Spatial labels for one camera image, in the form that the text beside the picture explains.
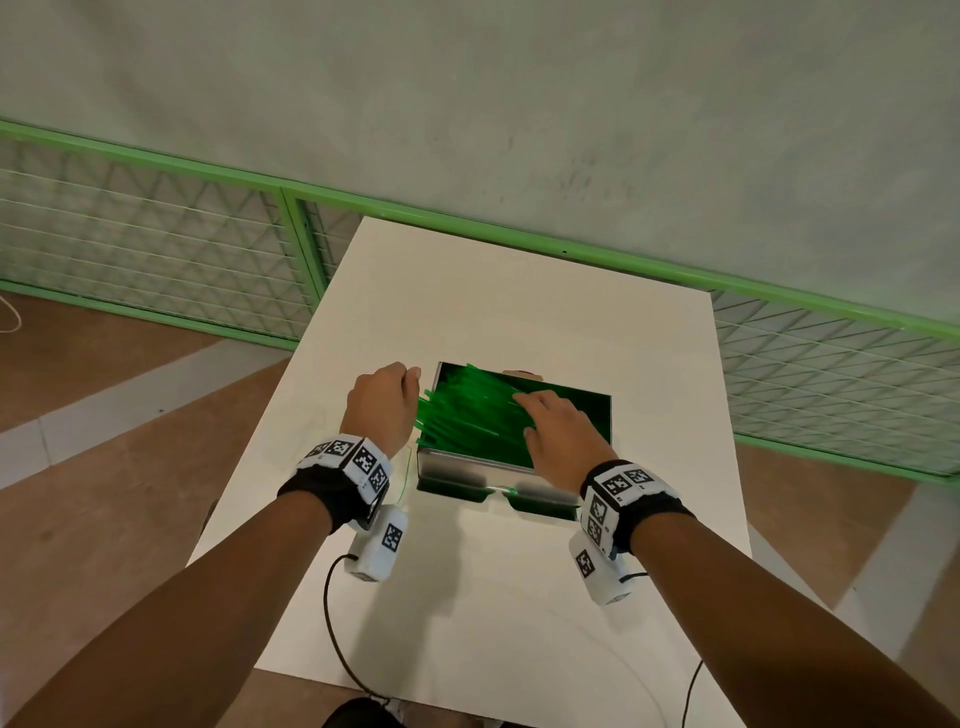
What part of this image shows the person's left hand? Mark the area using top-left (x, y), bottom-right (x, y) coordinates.
top-left (340, 362), bottom-right (423, 458)

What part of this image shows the person's right hand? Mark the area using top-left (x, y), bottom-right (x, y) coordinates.
top-left (512, 389), bottom-right (621, 493)

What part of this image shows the pile of green sticks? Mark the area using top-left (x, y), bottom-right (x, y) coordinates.
top-left (414, 363), bottom-right (543, 460)

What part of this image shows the person's right forearm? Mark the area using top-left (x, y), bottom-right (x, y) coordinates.
top-left (630, 511), bottom-right (960, 728)

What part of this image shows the person's left forearm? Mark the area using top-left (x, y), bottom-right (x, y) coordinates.
top-left (0, 490), bottom-right (336, 728)

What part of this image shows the shiny metal tray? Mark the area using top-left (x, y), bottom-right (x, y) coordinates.
top-left (414, 361), bottom-right (614, 524)

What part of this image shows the black marker-tagged right wristband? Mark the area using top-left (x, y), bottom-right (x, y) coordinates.
top-left (578, 459), bottom-right (697, 561)

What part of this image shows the black marker-tagged wristband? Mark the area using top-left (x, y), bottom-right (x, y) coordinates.
top-left (277, 433), bottom-right (393, 533)
top-left (578, 459), bottom-right (697, 561)

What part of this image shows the black marker-tagged left wristband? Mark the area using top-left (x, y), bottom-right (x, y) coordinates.
top-left (277, 433), bottom-right (393, 533)

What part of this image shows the person's black clothing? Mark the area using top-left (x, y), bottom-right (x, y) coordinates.
top-left (321, 696), bottom-right (404, 728)

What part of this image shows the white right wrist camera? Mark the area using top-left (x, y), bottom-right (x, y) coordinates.
top-left (567, 528), bottom-right (636, 607)

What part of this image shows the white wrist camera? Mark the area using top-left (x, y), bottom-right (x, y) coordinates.
top-left (567, 528), bottom-right (636, 607)
top-left (344, 504), bottom-right (411, 585)

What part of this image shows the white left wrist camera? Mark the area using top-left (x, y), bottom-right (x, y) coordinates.
top-left (344, 504), bottom-right (411, 585)

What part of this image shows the black left camera cable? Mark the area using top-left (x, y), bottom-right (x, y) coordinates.
top-left (323, 554), bottom-right (393, 706)

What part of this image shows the black camera cable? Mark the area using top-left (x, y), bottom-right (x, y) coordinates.
top-left (618, 572), bottom-right (705, 728)
top-left (323, 554), bottom-right (393, 706)

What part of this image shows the black right camera cable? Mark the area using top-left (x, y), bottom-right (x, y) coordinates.
top-left (618, 572), bottom-right (705, 728)

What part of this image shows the green wire mesh fence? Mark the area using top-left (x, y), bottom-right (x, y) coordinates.
top-left (0, 117), bottom-right (960, 489)

